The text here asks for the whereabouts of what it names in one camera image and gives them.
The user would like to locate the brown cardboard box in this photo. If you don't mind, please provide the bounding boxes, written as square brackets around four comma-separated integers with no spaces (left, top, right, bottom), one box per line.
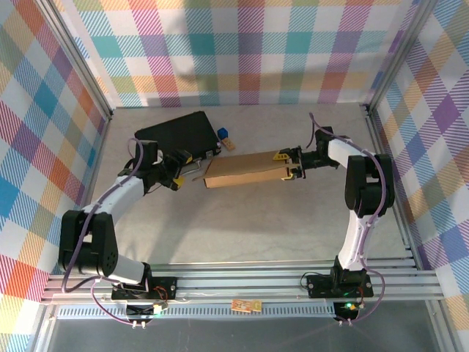
[192,148,294,190]

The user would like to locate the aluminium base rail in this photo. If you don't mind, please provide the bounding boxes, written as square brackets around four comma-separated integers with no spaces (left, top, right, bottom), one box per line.
[42,259,446,306]

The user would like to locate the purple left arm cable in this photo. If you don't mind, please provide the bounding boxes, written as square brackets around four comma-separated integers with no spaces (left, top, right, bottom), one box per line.
[62,138,144,293]

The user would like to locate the slotted grey cable duct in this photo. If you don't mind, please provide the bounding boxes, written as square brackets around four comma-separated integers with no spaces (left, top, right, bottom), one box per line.
[54,306,340,320]

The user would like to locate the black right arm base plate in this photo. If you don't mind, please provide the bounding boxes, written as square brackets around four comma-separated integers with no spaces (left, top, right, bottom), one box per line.
[305,273,375,298]

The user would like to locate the aluminium corner post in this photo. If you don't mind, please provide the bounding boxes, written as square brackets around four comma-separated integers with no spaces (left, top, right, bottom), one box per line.
[369,0,439,107]
[38,0,114,120]

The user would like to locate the small orange circuit board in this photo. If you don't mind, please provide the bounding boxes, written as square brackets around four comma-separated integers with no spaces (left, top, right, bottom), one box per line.
[229,298,263,313]

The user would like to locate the black controller board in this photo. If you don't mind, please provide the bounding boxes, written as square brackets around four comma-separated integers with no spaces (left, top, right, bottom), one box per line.
[125,299,170,320]
[332,300,362,320]

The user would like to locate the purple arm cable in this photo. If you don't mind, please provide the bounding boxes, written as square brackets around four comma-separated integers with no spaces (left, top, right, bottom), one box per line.
[62,138,144,293]
[309,112,388,271]

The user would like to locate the thin purple base cable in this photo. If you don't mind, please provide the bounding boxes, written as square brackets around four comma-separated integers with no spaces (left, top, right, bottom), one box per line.
[90,278,147,328]
[336,271,385,327]

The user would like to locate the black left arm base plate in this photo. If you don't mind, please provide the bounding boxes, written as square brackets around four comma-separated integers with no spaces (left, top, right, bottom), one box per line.
[111,276,180,301]

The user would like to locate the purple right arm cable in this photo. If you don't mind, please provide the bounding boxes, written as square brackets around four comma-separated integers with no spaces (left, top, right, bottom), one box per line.
[309,112,388,271]

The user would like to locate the aluminium side rail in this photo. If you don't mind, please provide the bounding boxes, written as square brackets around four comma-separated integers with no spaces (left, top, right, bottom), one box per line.
[361,104,421,271]

